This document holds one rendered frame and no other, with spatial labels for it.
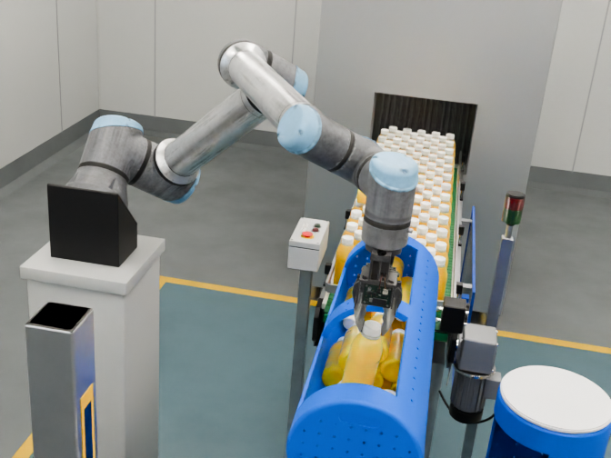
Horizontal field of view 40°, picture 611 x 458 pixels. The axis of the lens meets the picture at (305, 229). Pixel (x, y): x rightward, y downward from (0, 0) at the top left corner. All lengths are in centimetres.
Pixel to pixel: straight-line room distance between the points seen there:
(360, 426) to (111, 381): 105
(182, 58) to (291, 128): 548
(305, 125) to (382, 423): 62
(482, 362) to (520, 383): 56
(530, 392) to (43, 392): 142
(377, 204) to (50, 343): 74
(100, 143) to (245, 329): 202
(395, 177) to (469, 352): 131
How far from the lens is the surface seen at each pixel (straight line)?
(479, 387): 283
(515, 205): 282
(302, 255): 268
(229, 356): 408
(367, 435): 174
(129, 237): 250
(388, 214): 154
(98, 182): 243
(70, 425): 106
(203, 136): 234
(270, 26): 677
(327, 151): 157
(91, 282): 242
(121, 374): 255
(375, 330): 171
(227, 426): 364
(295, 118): 157
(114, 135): 250
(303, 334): 291
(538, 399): 218
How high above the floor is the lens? 220
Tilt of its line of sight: 24 degrees down
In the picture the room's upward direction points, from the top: 5 degrees clockwise
